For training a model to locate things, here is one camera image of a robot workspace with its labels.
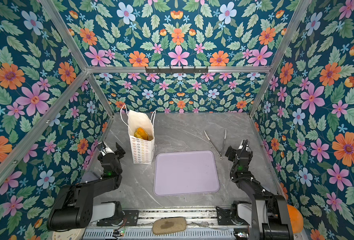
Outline white handled tongs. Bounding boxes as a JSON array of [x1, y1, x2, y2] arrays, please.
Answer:
[[203, 128, 228, 160]]

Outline white patterned paper bag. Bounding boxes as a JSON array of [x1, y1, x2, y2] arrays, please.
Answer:
[[120, 105, 156, 165]]

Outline golden croissant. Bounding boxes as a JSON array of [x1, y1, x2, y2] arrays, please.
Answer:
[[134, 128, 149, 141]]

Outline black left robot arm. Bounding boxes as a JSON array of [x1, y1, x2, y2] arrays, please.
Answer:
[[47, 142, 126, 232]]

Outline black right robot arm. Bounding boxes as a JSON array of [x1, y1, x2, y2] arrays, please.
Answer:
[[225, 140, 294, 240]]

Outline lilac silicone mat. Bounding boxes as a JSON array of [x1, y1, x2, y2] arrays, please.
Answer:
[[153, 151, 220, 197]]

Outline white round clock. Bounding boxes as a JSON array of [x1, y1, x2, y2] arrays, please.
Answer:
[[52, 229, 86, 240]]

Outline brown stone-like sponge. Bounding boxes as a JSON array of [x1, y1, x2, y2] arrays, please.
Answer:
[[152, 217, 187, 236]]

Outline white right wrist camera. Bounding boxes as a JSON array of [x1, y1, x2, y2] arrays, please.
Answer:
[[239, 140, 247, 150]]

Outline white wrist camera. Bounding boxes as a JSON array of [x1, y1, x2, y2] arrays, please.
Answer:
[[98, 142, 113, 156], [239, 140, 247, 150]]

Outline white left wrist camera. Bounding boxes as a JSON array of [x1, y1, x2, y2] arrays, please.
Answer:
[[98, 142, 113, 156]]

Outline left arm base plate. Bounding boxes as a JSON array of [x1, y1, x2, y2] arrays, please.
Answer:
[[97, 210, 139, 227]]

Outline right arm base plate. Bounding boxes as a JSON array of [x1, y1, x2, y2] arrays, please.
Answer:
[[216, 204, 252, 226]]

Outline black hook rail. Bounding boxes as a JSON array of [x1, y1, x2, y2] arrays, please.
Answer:
[[145, 67, 209, 74]]

